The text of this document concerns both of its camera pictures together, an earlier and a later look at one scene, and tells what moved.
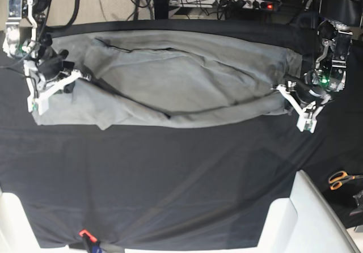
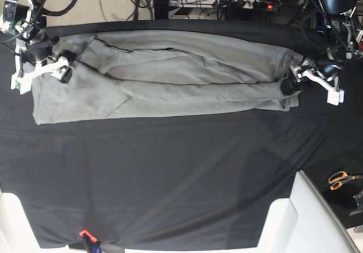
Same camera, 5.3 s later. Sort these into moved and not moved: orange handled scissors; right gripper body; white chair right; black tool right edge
Moved: right gripper body
Not moved: white chair right; black tool right edge; orange handled scissors
